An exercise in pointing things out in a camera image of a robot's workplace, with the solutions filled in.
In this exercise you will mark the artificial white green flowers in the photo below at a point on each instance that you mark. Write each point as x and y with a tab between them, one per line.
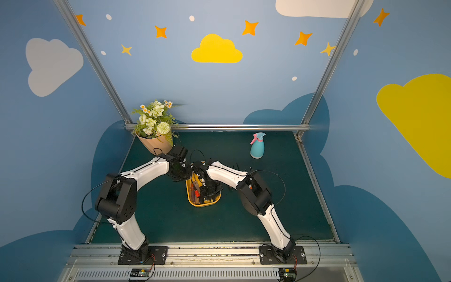
155	121

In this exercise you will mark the controller board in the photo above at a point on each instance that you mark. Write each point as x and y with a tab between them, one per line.
287	274
140	274

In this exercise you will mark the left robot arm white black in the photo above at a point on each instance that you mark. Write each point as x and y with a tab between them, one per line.
117	199

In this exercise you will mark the teal spray bottle pink trigger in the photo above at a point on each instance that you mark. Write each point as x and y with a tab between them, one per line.
257	145

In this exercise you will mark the aluminium front rail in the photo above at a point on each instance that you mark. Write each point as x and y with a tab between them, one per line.
214	262

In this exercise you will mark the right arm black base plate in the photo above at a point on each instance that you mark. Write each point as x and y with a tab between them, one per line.
268	254

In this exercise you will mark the left aluminium frame post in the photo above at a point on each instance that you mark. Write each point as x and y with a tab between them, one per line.
69	16

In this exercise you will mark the yellow plastic storage box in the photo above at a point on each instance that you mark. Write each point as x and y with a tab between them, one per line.
193	193

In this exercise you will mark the aluminium back frame bar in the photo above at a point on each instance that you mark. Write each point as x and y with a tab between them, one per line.
239	127

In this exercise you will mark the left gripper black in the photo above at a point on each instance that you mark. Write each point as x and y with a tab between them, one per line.
181	171

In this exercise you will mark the aluminium frame post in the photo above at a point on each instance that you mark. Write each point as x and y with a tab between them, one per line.
333	62
69	16

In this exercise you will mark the right aluminium frame post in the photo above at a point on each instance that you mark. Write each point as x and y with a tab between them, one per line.
333	62

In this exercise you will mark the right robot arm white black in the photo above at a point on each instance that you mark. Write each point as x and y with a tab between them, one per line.
255	197

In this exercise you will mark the left controller board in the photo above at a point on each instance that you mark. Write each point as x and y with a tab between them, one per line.
140	274

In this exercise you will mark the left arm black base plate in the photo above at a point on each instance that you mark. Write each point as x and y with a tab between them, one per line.
146	255

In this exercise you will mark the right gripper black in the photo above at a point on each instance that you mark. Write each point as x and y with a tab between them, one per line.
206	190

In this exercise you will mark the right controller board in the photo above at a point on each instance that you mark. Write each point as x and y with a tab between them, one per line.
287	274

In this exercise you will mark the terracotta flower pot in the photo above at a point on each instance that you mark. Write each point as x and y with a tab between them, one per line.
158	145

